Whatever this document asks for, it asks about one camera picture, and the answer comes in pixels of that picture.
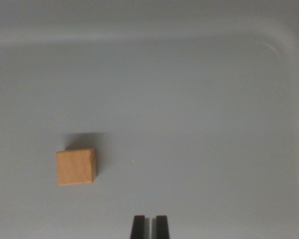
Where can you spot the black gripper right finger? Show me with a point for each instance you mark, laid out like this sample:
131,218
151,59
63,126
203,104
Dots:
162,227

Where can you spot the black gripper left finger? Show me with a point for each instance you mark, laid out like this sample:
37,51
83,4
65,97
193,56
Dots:
139,227

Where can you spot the wooden cube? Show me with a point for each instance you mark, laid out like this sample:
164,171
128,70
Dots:
74,168

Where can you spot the light blue plastic bin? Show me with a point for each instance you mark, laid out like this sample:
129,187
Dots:
184,99

